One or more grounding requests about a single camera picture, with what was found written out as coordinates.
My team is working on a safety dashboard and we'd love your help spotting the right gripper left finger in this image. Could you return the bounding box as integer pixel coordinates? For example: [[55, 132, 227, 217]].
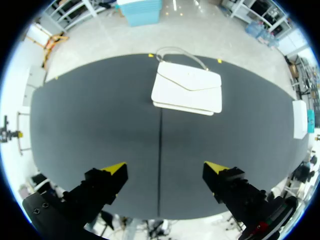
[[62, 161, 129, 226]]

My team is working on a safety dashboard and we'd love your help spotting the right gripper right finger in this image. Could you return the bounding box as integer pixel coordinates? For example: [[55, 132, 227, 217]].
[[202, 161, 270, 226]]

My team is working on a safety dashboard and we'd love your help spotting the white handbag with gold trim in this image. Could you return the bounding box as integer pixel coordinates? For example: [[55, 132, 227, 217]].
[[150, 46, 223, 117]]

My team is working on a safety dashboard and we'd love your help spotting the white box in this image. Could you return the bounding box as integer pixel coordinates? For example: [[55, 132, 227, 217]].
[[292, 99, 308, 140]]

